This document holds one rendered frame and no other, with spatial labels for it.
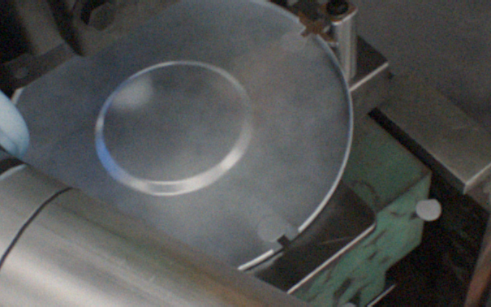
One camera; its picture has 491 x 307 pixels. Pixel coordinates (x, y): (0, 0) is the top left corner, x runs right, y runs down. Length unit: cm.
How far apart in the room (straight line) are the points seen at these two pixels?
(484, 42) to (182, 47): 112
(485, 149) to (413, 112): 8
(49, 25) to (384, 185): 36
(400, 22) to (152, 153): 119
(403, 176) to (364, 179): 4
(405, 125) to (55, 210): 59
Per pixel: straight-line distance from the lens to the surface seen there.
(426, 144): 87
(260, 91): 72
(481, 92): 173
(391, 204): 83
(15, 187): 34
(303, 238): 65
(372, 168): 85
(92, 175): 71
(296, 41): 75
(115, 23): 62
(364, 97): 85
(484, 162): 86
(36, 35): 63
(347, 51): 80
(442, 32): 182
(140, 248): 32
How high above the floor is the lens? 136
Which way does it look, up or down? 55 degrees down
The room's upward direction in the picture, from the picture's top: 9 degrees counter-clockwise
